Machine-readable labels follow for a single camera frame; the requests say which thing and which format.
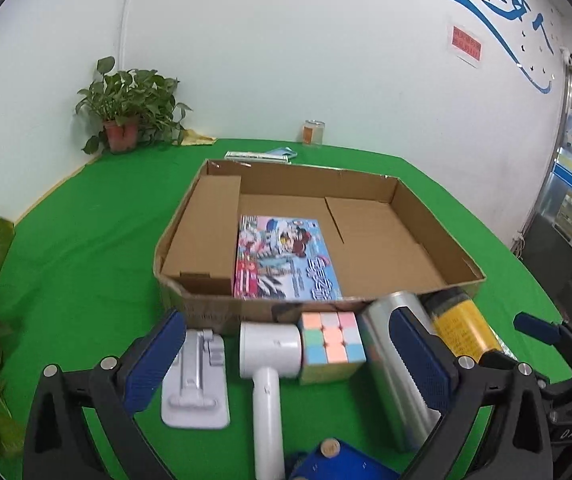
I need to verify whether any blue wall lettering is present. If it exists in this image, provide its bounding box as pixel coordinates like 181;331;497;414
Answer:
346;0;559;93

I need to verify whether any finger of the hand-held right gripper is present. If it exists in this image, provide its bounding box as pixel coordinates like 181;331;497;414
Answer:
480;349;519;367
513;312;572;376

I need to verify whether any blue stapler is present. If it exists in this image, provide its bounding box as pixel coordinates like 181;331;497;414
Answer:
286;437;401;480

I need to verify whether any white wall conduit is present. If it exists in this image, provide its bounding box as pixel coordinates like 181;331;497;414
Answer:
116;0;138;75

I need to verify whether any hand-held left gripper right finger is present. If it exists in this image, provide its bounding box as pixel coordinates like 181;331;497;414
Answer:
390;307;554;480

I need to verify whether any yellow cloth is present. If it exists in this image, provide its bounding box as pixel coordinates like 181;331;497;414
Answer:
173;129;217;147

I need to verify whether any green tablecloth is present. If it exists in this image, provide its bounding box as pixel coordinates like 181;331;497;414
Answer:
0;137;572;480

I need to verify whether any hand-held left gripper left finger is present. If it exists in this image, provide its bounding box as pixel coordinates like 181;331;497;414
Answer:
23;310;187;480

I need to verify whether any glass jar with orange label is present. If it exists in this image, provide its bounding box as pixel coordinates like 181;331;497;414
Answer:
301;119;327;146

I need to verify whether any cardboard box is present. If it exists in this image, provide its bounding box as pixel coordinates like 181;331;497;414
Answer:
153;159;486;336

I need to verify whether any white flat box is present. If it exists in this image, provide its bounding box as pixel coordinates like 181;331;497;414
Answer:
224;150;291;164

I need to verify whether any white phone stand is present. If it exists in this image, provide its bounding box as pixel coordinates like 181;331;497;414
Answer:
161;329;231;430

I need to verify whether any glass door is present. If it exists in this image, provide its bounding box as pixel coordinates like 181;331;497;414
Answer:
520;67;572;271

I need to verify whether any silver metal cylinder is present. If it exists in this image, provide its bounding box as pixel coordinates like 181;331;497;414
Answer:
357;291;446;453

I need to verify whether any potted green plant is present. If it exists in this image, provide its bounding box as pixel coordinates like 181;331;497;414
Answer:
75;56;193;155

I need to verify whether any colourful cartoon picture book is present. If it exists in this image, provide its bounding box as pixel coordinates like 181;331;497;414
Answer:
233;215;344;303

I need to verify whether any pastel puzzle cube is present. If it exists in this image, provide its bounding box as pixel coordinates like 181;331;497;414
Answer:
298;311;368;386

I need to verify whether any red wall notice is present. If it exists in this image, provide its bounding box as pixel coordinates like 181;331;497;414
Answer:
448;22;484;67

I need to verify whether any white hair dryer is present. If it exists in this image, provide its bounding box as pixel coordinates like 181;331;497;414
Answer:
238;322;304;480

